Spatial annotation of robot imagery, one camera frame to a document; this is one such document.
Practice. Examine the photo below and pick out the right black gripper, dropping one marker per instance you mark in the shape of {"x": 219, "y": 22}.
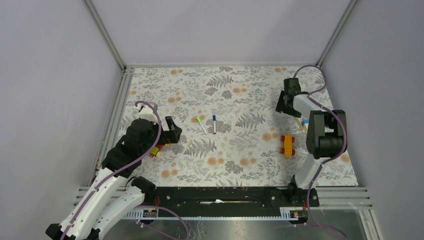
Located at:
{"x": 281, "y": 107}

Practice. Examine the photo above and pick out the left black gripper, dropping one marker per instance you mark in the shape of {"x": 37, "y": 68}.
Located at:
{"x": 171, "y": 136}

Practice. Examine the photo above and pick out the white pen green tip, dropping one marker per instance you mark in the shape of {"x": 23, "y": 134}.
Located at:
{"x": 203, "y": 128}

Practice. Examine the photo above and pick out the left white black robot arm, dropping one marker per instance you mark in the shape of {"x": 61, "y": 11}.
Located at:
{"x": 92, "y": 218}

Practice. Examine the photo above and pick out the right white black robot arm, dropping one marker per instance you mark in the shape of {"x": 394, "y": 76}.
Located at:
{"x": 326, "y": 137}

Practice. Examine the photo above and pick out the red yellow green toy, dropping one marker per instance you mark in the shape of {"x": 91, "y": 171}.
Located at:
{"x": 156, "y": 151}

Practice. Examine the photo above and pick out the blue white eraser block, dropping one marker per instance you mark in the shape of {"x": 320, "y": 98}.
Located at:
{"x": 305, "y": 122}

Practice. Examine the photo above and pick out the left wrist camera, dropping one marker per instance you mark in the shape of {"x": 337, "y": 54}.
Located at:
{"x": 145, "y": 112}

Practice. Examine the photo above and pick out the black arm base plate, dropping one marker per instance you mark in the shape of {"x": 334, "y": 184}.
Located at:
{"x": 236, "y": 200}

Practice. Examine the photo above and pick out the white slotted cable duct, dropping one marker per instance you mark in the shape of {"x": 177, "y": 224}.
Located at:
{"x": 152, "y": 214}

